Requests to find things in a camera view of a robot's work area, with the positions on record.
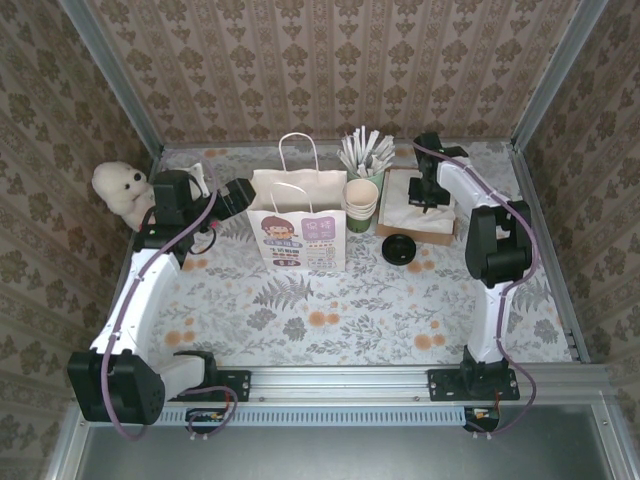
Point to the pink striped plush doll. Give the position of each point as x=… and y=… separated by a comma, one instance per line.
x=214, y=226

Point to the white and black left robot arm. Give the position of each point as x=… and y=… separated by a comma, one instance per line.
x=145, y=290

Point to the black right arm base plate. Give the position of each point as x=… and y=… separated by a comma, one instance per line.
x=440, y=385

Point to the black plastic cup lid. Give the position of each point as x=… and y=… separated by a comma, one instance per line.
x=398, y=248

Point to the white printed paper bag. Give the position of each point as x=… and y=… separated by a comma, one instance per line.
x=280, y=200

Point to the paper wrapped straw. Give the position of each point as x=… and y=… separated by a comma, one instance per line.
x=376, y=150
x=359, y=150
x=349, y=160
x=386, y=159
x=383, y=149
x=355, y=155
x=369, y=147

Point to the green straw holder cup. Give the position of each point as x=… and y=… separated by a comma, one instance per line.
x=374, y=176

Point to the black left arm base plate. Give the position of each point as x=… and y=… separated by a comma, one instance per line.
x=240, y=385

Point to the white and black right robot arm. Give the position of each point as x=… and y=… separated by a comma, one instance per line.
x=492, y=320

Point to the white paper napkin stack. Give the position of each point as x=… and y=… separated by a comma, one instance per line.
x=395, y=200

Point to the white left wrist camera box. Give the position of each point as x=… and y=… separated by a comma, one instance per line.
x=198, y=177

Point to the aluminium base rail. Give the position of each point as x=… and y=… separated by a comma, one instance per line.
x=340, y=382

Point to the white plush toy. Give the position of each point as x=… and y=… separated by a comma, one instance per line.
x=117, y=185

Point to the grey metal sheet panel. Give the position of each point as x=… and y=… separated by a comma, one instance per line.
x=340, y=455

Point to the aluminium corner post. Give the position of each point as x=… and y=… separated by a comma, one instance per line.
x=557, y=75
x=114, y=75

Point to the floral tablecloth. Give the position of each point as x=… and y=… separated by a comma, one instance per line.
x=300, y=320

